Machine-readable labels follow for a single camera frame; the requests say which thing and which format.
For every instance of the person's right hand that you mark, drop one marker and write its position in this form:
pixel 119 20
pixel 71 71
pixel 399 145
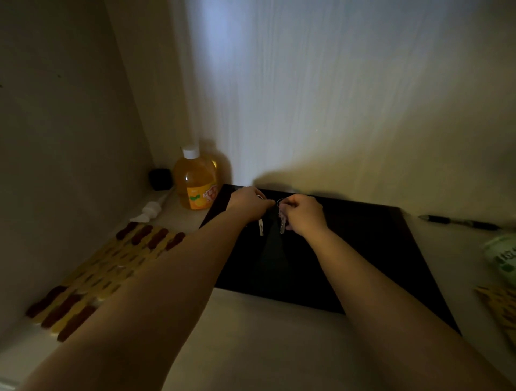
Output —
pixel 304 213

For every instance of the person's left hand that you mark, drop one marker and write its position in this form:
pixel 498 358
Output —
pixel 248 203

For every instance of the person's right fingers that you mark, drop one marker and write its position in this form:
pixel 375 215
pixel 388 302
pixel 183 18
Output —
pixel 287 207

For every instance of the person's left fingers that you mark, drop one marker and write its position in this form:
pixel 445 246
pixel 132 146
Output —
pixel 264 200

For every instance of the silver key with white tag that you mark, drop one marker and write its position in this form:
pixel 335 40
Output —
pixel 261 227

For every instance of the person's right forearm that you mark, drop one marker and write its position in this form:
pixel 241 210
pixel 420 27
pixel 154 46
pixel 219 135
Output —
pixel 395 318

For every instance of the person's left forearm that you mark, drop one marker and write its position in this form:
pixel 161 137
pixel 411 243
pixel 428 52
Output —
pixel 153 302

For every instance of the black mat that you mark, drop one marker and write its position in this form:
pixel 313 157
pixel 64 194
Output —
pixel 322 257

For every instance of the orange juice bottle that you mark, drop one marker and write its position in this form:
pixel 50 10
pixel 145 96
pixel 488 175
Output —
pixel 196 181

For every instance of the small black box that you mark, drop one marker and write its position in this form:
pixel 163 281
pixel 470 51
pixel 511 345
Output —
pixel 160 179

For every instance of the white pump dispenser head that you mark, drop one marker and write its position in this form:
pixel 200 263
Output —
pixel 149 209

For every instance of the black pen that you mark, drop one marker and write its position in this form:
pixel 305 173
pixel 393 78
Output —
pixel 459 221

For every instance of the yellow and brown patterned mat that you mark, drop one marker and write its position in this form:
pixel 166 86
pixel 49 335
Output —
pixel 103 274

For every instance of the green and white packet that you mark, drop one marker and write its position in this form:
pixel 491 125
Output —
pixel 502 256

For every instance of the yellow patterned packet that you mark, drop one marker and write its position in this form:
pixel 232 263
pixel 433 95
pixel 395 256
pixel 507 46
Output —
pixel 500 310

